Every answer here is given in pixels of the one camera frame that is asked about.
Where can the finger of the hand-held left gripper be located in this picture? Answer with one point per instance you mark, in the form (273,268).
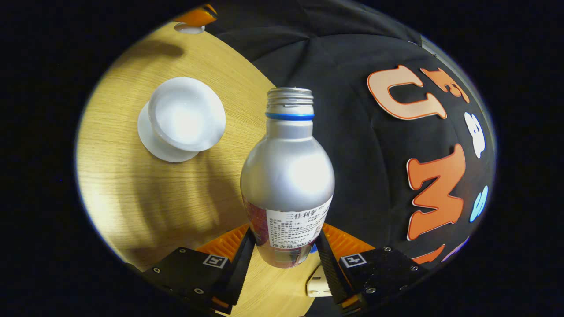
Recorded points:
(196,15)

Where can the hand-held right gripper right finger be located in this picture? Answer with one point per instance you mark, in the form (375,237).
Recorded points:
(328,268)

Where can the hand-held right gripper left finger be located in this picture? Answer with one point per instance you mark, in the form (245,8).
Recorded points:
(240,268)

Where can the white teacup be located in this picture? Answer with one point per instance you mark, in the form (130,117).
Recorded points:
(187,114)

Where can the silver water bottle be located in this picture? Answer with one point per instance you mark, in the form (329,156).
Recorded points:
(286,176)

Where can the white toaster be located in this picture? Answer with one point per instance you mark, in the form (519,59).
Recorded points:
(317,284)

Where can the blue towel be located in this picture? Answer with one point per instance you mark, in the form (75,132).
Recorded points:
(314,249)

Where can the white saucer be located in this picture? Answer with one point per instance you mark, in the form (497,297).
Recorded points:
(154,143)

